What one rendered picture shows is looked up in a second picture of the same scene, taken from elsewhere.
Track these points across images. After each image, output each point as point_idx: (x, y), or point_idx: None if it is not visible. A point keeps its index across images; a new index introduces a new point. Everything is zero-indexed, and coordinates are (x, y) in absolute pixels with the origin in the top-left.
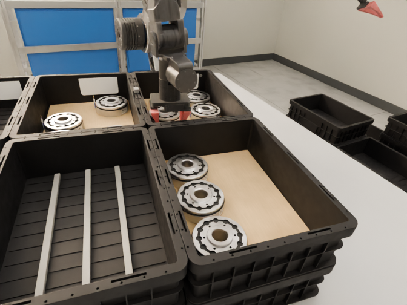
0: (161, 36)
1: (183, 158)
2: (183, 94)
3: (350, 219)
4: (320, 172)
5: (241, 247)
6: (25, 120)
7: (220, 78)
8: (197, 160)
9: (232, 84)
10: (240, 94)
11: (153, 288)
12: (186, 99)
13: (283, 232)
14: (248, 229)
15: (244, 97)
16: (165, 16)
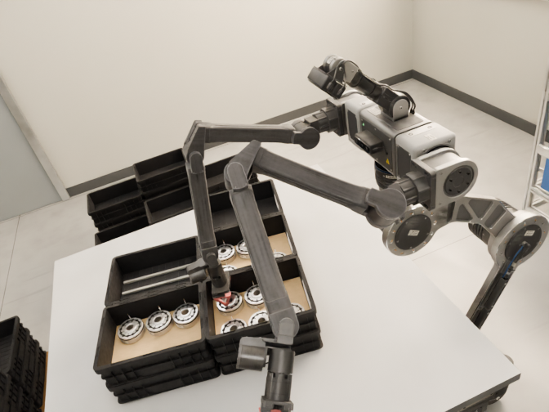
0: (199, 248)
1: (189, 309)
2: (225, 288)
3: (96, 367)
4: None
5: (104, 321)
6: (223, 232)
7: (484, 374)
8: (189, 317)
9: (464, 392)
10: (422, 399)
11: None
12: (216, 290)
13: None
14: (137, 347)
15: (412, 405)
16: (198, 241)
